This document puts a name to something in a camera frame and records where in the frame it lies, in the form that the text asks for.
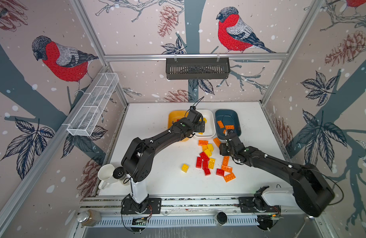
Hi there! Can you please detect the orange lego brick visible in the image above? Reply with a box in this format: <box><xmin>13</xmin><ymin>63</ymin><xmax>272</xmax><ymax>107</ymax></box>
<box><xmin>222</xmin><ymin>165</ymin><xmax>233</xmax><ymax>173</ymax></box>
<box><xmin>222</xmin><ymin>156</ymin><xmax>230</xmax><ymax>166</ymax></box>
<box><xmin>213</xmin><ymin>137</ymin><xmax>221</xmax><ymax>147</ymax></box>
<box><xmin>217</xmin><ymin>121</ymin><xmax>225</xmax><ymax>129</ymax></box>
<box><xmin>198</xmin><ymin>140</ymin><xmax>208</xmax><ymax>146</ymax></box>
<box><xmin>224</xmin><ymin>173</ymin><xmax>236</xmax><ymax>182</ymax></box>
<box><xmin>225</xmin><ymin>125</ymin><xmax>235</xmax><ymax>130</ymax></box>

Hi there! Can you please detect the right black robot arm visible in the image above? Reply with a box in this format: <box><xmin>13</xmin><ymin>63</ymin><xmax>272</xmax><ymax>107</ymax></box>
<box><xmin>220</xmin><ymin>130</ymin><xmax>335</xmax><ymax>217</ymax></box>

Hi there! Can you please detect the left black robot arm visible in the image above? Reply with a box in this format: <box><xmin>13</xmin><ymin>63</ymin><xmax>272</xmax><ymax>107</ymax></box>
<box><xmin>121</xmin><ymin>106</ymin><xmax>205</xmax><ymax>213</ymax></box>

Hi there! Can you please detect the white plastic container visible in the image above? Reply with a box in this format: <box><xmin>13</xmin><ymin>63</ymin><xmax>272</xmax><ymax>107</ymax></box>
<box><xmin>193</xmin><ymin>109</ymin><xmax>216</xmax><ymax>140</ymax></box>

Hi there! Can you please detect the yellow plastic container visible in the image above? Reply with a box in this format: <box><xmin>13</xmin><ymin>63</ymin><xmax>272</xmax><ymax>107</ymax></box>
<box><xmin>168</xmin><ymin>110</ymin><xmax>189</xmax><ymax>142</ymax></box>

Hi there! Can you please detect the yellow lego brick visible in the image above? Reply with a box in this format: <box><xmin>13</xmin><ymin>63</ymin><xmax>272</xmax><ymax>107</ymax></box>
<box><xmin>181</xmin><ymin>164</ymin><xmax>189</xmax><ymax>173</ymax></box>
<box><xmin>208</xmin><ymin>158</ymin><xmax>216</xmax><ymax>169</ymax></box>

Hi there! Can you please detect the red lego brick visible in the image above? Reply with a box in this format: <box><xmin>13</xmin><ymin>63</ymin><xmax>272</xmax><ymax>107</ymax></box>
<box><xmin>204</xmin><ymin>168</ymin><xmax>211</xmax><ymax>176</ymax></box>
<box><xmin>196</xmin><ymin>157</ymin><xmax>203</xmax><ymax>169</ymax></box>
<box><xmin>216</xmin><ymin>169</ymin><xmax>225</xmax><ymax>177</ymax></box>

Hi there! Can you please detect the dark teal plastic container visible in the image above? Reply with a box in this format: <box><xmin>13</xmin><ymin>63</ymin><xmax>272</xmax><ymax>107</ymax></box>
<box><xmin>215</xmin><ymin>109</ymin><xmax>241</xmax><ymax>140</ymax></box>

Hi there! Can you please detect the small black lidded cup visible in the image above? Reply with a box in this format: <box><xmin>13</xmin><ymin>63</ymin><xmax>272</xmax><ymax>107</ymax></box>
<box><xmin>112</xmin><ymin>166</ymin><xmax>130</xmax><ymax>186</ymax></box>

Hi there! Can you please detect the white ceramic mug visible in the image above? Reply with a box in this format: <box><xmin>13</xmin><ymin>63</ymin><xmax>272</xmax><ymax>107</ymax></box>
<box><xmin>98</xmin><ymin>164</ymin><xmax>119</xmax><ymax>190</ymax></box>

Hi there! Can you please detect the small glass jar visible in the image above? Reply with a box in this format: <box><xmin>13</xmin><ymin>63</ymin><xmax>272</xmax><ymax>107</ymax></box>
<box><xmin>77</xmin><ymin>209</ymin><xmax>101</xmax><ymax>227</ymax></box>

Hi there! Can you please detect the black wire hanging basket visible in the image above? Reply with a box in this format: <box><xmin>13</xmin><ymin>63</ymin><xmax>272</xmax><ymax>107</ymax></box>
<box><xmin>165</xmin><ymin>57</ymin><xmax>231</xmax><ymax>80</ymax></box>

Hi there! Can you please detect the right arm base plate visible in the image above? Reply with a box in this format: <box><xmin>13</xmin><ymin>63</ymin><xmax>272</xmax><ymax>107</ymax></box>
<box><xmin>238</xmin><ymin>197</ymin><xmax>281</xmax><ymax>213</ymax></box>

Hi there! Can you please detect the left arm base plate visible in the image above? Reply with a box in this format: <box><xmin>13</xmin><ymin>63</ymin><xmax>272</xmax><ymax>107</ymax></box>
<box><xmin>120</xmin><ymin>197</ymin><xmax>162</xmax><ymax>215</ymax></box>

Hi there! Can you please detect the white mesh wire tray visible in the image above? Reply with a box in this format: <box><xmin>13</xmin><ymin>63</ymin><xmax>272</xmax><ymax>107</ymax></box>
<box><xmin>67</xmin><ymin>72</ymin><xmax>119</xmax><ymax>136</ymax></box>

